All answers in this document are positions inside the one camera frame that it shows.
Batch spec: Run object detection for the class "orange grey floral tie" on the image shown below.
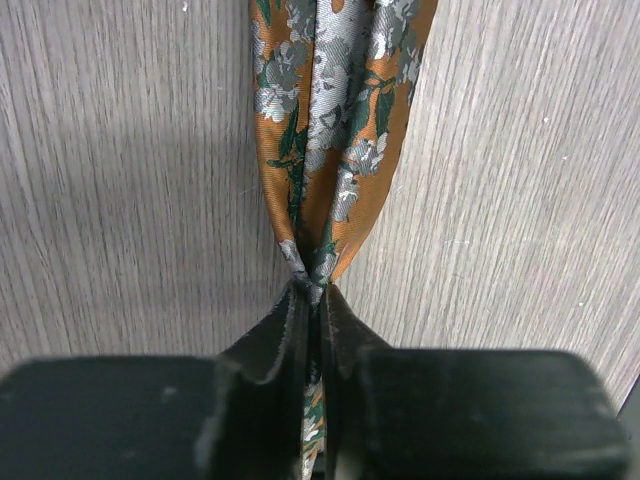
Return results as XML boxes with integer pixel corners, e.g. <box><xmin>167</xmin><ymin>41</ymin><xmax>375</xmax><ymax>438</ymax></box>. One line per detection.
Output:
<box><xmin>250</xmin><ymin>1</ymin><xmax>437</xmax><ymax>479</ymax></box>

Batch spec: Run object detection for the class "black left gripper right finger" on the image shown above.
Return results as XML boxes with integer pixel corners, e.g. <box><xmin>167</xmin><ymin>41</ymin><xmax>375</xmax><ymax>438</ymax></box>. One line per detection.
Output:
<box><xmin>319</xmin><ymin>287</ymin><xmax>631</xmax><ymax>479</ymax></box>

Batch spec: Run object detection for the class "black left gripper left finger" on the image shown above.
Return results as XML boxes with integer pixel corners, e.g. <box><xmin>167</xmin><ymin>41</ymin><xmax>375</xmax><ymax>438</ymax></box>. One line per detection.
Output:
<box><xmin>1</xmin><ymin>282</ymin><xmax>309</xmax><ymax>479</ymax></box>

